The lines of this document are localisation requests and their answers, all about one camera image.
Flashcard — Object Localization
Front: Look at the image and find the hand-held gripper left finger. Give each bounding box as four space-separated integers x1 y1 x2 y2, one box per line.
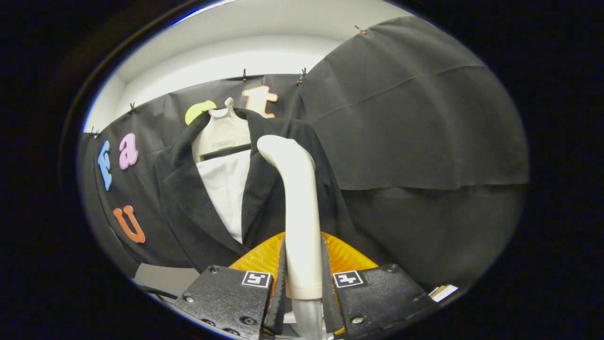
170 231 287 340

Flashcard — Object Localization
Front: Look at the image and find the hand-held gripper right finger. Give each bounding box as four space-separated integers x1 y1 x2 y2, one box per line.
320 231 437 340

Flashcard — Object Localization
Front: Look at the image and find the white garment steamer wand with hose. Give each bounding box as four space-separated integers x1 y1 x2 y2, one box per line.
256 135 325 340

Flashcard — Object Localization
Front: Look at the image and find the black blazer jacket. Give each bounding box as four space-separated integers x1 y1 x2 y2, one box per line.
152 109 392 272

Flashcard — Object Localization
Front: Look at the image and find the cardboard box with white label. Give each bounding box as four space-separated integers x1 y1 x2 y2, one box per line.
428 283 459 303

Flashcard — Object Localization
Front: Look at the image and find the grey cabinet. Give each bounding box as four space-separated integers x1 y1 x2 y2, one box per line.
134 263 201 298

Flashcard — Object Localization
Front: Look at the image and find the white mannequin torso form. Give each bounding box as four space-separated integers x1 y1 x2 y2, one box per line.
191 97 253 244

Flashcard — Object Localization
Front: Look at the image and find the black backdrop cloth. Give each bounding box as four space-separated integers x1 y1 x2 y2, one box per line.
75 15 529 289

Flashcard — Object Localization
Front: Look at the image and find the black cable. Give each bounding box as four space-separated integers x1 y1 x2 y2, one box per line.
134 282 182 300

